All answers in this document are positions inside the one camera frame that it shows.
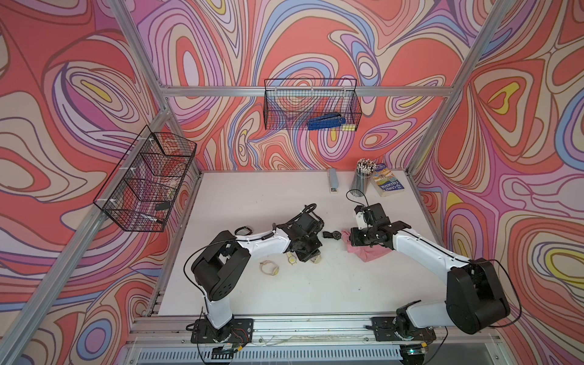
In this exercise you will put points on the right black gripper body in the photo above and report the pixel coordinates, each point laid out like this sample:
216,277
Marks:
363,236

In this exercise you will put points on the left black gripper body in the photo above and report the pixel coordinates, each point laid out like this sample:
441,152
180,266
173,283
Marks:
309,247

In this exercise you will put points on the pink cloth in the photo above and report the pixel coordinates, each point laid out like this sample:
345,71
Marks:
364,253

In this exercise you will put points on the beige looped watch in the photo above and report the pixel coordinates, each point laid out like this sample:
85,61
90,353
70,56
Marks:
269,268
316,259

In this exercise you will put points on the beige strap yellow dial watch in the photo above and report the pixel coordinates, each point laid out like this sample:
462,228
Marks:
291,258

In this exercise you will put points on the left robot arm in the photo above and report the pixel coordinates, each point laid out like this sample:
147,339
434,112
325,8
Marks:
220,265

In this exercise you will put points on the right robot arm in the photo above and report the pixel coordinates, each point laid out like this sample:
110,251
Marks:
475,298

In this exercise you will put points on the small black looped watch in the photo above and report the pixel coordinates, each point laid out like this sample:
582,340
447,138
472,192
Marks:
243,231

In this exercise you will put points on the colourful book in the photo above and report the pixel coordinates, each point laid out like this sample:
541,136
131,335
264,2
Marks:
385,182

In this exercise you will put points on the grey stapler on table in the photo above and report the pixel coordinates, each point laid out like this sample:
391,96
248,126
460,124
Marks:
333,181

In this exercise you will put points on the metal pencil cup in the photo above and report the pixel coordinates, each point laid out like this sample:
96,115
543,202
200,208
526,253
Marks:
363,171

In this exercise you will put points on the blue stapler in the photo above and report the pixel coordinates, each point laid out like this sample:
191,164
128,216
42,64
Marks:
327,121

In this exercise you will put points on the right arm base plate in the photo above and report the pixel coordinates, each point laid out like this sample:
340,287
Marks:
400,328

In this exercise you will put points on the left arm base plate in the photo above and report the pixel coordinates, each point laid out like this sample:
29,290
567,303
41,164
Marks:
237,331

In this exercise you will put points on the black wire basket back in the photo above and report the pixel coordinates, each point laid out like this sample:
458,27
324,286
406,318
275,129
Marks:
289,103

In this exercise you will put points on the black wire basket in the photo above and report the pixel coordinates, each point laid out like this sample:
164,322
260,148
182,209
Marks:
140,194
289,103

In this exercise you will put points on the black wire basket left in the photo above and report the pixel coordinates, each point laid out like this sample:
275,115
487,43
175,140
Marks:
140,194

